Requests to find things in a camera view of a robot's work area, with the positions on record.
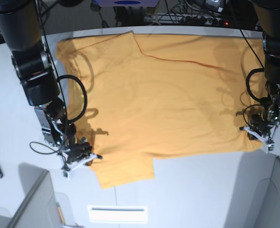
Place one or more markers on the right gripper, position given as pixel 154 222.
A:
pixel 58 133

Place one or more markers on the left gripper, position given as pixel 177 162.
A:
pixel 265 123

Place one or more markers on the yellow T-shirt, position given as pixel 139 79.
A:
pixel 158 96

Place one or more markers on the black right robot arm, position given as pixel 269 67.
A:
pixel 22 29

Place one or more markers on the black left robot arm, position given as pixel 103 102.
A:
pixel 268 13

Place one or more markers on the white label on table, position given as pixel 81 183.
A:
pixel 118 214

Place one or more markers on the white base housing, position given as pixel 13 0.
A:
pixel 255 202
pixel 42 207

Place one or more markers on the blue and white box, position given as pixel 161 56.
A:
pixel 116 3

